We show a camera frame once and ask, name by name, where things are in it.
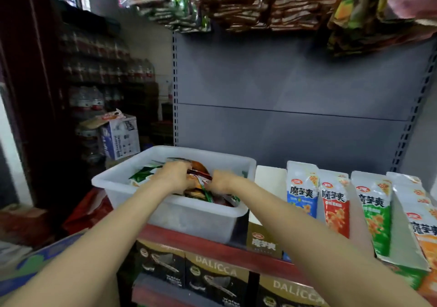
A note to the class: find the pile of snack packets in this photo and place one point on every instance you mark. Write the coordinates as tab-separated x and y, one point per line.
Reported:
143	175

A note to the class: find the green display box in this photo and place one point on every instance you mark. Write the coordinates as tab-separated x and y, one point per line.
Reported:
410	276

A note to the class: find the dark rack of bottled water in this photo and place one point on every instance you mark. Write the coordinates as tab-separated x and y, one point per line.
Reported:
102	58

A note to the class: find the person's left forearm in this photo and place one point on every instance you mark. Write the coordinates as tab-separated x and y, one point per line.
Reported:
82	255

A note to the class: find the dark brown door frame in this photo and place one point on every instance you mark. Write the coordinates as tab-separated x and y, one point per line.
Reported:
31	78

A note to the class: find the row of hanging green bags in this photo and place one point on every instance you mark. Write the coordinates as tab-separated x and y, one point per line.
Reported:
174	10

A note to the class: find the white blue carton box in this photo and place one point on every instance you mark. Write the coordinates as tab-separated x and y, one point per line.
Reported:
119	139

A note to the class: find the blue snack packets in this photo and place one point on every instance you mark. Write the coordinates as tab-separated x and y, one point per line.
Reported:
304	187

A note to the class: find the row of hanging brown bags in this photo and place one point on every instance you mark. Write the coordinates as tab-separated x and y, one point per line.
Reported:
266	6

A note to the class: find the blue print cardboard carton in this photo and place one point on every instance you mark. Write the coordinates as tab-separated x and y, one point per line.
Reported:
37	266

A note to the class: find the red carton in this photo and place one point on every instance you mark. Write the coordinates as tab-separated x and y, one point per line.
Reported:
24	223

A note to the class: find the white plastic bin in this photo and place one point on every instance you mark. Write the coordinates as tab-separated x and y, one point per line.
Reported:
184	218

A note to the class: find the person's right forearm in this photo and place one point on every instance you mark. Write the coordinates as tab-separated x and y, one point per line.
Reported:
328	249

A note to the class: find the person's left hand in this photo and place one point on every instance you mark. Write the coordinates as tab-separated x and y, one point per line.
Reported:
172	176

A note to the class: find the gold display box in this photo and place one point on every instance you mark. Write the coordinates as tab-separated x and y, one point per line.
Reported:
263	242

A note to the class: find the person's right hand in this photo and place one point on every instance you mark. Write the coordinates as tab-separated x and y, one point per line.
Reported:
224	182

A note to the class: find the red plastic bag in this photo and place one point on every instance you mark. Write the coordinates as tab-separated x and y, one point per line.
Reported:
85	211

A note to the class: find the red snack packets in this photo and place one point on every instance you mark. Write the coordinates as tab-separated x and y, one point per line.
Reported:
334	204

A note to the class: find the hanging yellow green snack bags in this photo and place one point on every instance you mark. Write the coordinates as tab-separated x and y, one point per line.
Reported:
358	20

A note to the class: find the black display carton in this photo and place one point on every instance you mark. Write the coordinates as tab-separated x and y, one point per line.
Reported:
290	293
217	279
158	261

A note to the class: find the orange snack packets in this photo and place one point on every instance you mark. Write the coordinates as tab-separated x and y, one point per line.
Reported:
420	211

